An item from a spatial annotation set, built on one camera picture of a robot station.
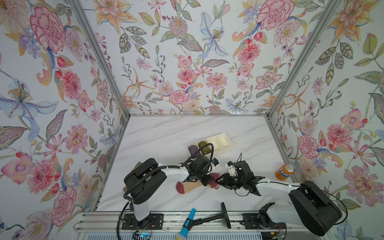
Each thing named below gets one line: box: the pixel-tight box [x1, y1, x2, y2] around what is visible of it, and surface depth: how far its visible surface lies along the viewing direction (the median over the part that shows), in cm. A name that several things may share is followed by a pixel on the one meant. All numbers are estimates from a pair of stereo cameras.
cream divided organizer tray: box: [186, 132, 234, 156], surface depth 101 cm
